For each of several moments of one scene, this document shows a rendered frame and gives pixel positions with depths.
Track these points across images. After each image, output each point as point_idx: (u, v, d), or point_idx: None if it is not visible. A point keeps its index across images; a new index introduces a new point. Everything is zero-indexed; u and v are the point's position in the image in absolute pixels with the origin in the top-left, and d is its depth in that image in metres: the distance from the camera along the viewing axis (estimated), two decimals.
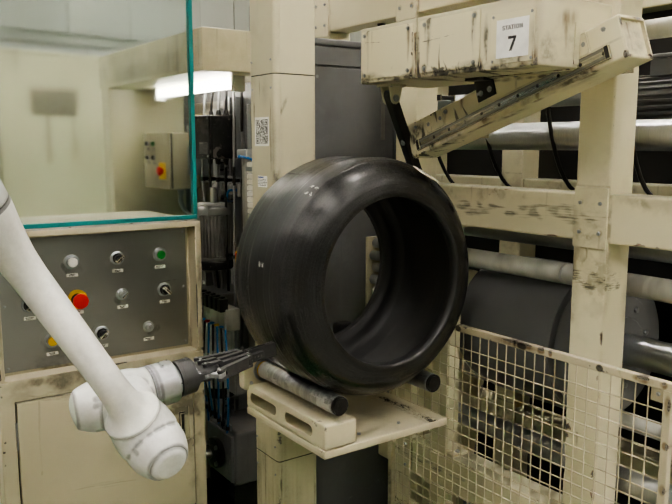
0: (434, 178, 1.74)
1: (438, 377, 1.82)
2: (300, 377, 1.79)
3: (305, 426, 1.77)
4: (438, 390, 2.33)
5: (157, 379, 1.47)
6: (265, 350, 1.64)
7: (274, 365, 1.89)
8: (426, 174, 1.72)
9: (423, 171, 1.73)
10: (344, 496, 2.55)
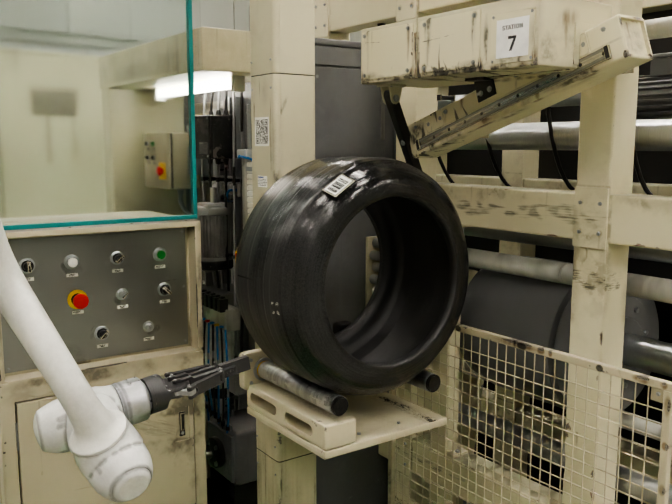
0: (347, 180, 1.59)
1: (437, 376, 1.82)
2: (298, 378, 1.79)
3: (305, 426, 1.77)
4: (438, 390, 2.33)
5: (124, 398, 1.44)
6: (238, 365, 1.61)
7: (272, 366, 1.88)
8: (339, 187, 1.59)
9: (334, 186, 1.59)
10: (344, 496, 2.55)
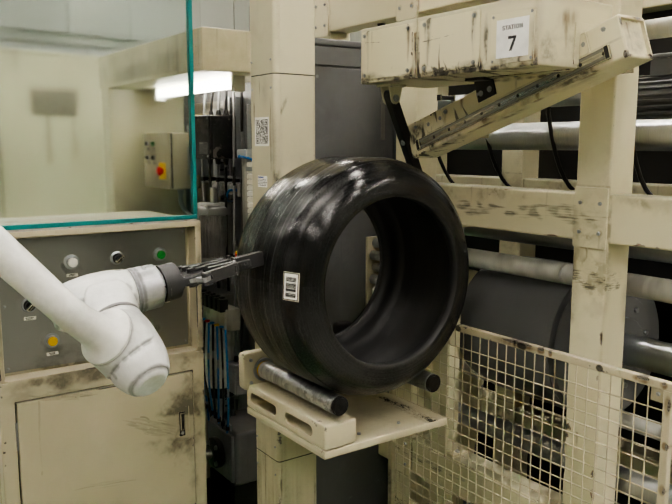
0: (294, 277, 1.54)
1: (433, 377, 1.81)
2: (293, 383, 1.78)
3: (305, 426, 1.77)
4: (438, 390, 2.33)
5: (139, 280, 1.43)
6: (252, 259, 1.60)
7: (267, 371, 1.88)
8: (293, 289, 1.55)
9: (289, 290, 1.55)
10: (344, 496, 2.55)
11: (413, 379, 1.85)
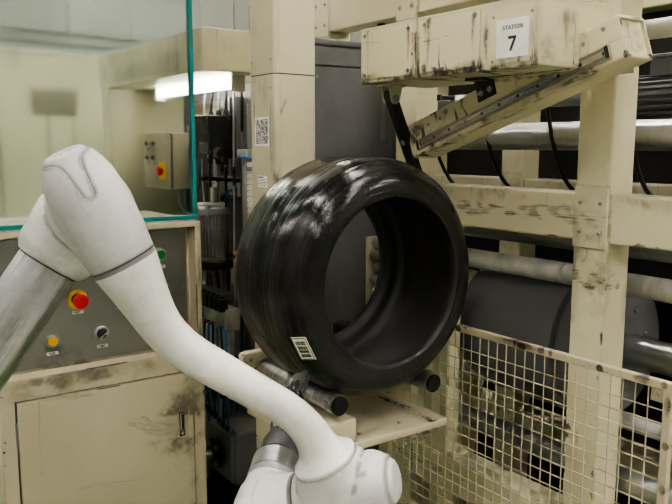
0: (302, 341, 1.57)
1: (435, 376, 1.82)
2: None
3: None
4: (438, 390, 2.33)
5: (249, 469, 1.27)
6: (296, 381, 1.50)
7: (269, 368, 1.88)
8: (306, 350, 1.58)
9: (303, 352, 1.59)
10: None
11: None
